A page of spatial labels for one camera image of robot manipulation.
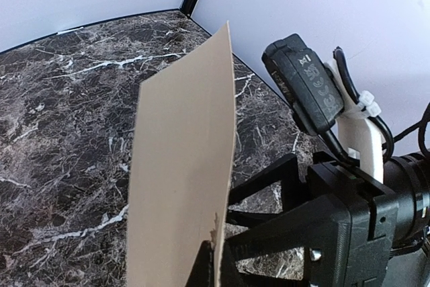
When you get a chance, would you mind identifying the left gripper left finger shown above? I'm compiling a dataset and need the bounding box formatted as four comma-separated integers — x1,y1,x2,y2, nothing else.
186,241,214,287

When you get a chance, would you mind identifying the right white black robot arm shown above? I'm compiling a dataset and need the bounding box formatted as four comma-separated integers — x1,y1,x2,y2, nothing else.
220,113,429,286

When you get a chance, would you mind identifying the brown kraft paper envelope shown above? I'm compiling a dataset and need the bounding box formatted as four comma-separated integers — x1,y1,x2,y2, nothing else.
126,25,236,286

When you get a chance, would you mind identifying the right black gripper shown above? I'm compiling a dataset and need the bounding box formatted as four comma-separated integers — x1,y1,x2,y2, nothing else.
226,154,415,286

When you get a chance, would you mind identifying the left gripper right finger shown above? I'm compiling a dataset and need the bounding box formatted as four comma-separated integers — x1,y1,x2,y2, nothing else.
220,242,245,287

